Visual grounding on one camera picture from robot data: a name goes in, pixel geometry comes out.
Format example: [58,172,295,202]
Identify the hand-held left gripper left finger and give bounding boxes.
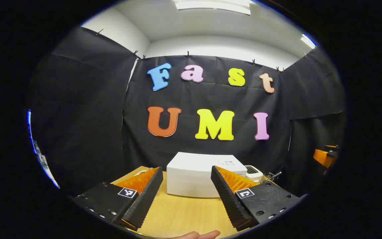
[73,167,163,230]

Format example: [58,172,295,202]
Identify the long ceiling light panel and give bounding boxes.
[173,0,252,16]

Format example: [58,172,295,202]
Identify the black backdrop cloth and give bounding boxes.
[29,27,347,197]

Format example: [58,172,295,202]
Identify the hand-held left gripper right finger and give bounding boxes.
[211,166,301,232]

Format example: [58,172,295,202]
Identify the white microwave oven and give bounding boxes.
[166,152,248,199]

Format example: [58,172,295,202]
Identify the small ceiling light panel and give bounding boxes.
[300,33,317,50]

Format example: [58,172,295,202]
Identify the white toaster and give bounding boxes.
[244,165,264,184]

